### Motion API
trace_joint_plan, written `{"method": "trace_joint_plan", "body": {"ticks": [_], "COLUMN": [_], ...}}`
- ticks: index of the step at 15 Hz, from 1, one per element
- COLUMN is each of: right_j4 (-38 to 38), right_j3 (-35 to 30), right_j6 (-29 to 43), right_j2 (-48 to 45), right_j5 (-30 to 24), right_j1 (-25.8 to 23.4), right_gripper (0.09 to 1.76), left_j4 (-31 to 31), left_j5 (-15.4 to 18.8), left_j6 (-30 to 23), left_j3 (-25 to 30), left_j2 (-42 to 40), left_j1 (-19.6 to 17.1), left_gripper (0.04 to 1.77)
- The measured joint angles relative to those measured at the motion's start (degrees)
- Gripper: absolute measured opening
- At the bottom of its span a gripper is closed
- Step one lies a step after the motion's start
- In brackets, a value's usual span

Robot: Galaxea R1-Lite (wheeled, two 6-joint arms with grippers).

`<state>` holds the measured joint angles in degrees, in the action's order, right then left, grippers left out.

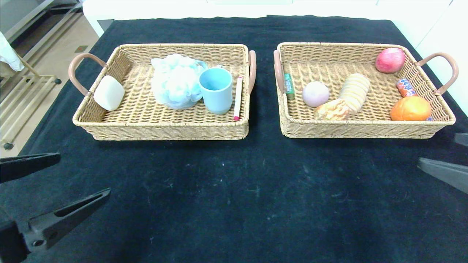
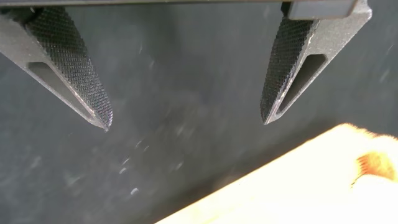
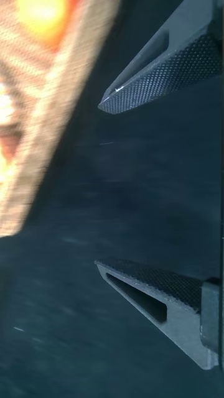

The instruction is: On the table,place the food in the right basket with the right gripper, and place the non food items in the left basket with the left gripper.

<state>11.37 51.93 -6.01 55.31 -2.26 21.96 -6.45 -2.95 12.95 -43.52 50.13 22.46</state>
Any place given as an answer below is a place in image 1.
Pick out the white marker with pink cap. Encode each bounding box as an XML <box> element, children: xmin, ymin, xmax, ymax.
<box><xmin>233</xmin><ymin>76</ymin><xmax>244</xmax><ymax>122</ymax></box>

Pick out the green candy pack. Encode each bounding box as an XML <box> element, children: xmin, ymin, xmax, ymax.
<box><xmin>284</xmin><ymin>73</ymin><xmax>295</xmax><ymax>99</ymax></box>

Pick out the smooth pink round bun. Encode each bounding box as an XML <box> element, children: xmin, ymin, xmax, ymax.
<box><xmin>302</xmin><ymin>81</ymin><xmax>330</xmax><ymax>108</ymax></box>

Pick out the striped spiral bread roll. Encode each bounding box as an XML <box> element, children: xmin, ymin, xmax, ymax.
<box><xmin>338</xmin><ymin>73</ymin><xmax>371</xmax><ymax>115</ymax></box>

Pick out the light blue plastic mug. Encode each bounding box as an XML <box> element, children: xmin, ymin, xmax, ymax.
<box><xmin>199</xmin><ymin>68</ymin><xmax>233</xmax><ymax>115</ymax></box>

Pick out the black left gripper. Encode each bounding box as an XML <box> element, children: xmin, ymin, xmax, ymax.
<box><xmin>0</xmin><ymin>152</ymin><xmax>112</xmax><ymax>263</ymax></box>

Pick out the wicker basket holding food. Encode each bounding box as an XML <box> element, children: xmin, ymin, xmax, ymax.
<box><xmin>273</xmin><ymin>42</ymin><xmax>459</xmax><ymax>140</ymax></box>

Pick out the wooden rolling rack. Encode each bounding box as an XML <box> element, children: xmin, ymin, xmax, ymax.
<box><xmin>0</xmin><ymin>55</ymin><xmax>63</xmax><ymax>151</ymax></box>

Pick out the white soap bar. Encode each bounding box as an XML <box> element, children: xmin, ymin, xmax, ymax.
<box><xmin>94</xmin><ymin>75</ymin><xmax>125</xmax><ymax>111</ymax></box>

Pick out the wicker basket holding soap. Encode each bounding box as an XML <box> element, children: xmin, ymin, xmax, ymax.
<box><xmin>68</xmin><ymin>43</ymin><xmax>257</xmax><ymax>141</ymax></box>

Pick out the black tablecloth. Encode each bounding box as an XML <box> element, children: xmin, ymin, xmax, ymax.
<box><xmin>0</xmin><ymin>15</ymin><xmax>468</xmax><ymax>263</ymax></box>

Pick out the orange fruit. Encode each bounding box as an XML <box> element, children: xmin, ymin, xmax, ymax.
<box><xmin>390</xmin><ymin>96</ymin><xmax>432</xmax><ymax>121</ymax></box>

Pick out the grey wooden shelf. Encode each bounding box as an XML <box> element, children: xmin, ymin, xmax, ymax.
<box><xmin>0</xmin><ymin>0</ymin><xmax>84</xmax><ymax>46</ymax></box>

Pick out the red apple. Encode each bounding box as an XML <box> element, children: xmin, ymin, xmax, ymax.
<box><xmin>375</xmin><ymin>48</ymin><xmax>406</xmax><ymax>74</ymax></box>

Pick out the white cloth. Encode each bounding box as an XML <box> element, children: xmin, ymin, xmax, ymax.
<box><xmin>0</xmin><ymin>31</ymin><xmax>25</xmax><ymax>72</ymax></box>

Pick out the orange red snack stick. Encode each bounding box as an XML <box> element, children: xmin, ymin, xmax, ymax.
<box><xmin>396</xmin><ymin>78</ymin><xmax>433</xmax><ymax>121</ymax></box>

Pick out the light blue mesh bath pouf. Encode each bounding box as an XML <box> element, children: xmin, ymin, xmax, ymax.
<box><xmin>151</xmin><ymin>54</ymin><xmax>208</xmax><ymax>110</ymax></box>

